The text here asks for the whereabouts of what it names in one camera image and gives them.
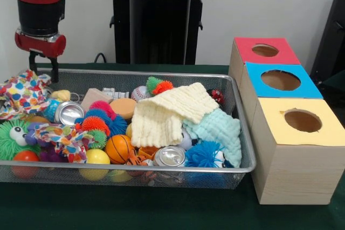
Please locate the dark green table cloth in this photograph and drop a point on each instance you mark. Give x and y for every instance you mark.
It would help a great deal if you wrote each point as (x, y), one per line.
(337, 79)
(134, 208)

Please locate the cream waffle cloth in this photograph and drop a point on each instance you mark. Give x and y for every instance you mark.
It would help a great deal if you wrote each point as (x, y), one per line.
(156, 122)

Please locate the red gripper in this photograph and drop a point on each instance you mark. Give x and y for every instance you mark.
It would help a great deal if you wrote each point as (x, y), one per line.
(40, 44)

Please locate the black upright panel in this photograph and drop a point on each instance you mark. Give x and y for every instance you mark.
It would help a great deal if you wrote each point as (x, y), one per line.
(331, 38)

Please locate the blue orange spiky ball toy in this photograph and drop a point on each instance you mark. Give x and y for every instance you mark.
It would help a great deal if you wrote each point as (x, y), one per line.
(116, 126)

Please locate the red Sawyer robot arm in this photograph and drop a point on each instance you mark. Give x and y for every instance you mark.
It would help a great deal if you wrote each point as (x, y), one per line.
(40, 3)

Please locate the silver drink can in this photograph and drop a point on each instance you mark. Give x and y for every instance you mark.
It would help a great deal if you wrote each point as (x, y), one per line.
(169, 156)

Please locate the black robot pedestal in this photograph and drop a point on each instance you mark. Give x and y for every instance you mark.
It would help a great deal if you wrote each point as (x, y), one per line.
(161, 30)

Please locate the green fuzzy toy with eyes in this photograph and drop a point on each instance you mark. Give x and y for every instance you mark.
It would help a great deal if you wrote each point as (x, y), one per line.
(6, 141)

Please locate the orange round sponge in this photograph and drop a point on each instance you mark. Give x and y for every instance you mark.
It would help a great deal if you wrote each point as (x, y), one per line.
(122, 105)

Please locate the colourful spotted cloth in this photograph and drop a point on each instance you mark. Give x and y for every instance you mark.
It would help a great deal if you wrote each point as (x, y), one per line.
(21, 95)

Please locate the dented silver can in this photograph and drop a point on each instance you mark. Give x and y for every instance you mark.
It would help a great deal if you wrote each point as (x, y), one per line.
(70, 112)

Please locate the wooden box with three holes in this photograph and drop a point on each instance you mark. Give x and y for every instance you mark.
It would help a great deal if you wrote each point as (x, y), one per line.
(296, 176)

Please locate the orange toy basketball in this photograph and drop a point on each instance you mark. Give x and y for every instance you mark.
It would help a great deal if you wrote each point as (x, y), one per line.
(118, 149)

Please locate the mint waffle cloth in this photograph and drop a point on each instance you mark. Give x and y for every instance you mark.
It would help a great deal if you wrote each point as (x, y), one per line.
(221, 133)

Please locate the blue fuzzy toy with eyes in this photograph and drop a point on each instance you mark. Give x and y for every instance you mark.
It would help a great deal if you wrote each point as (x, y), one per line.
(199, 154)

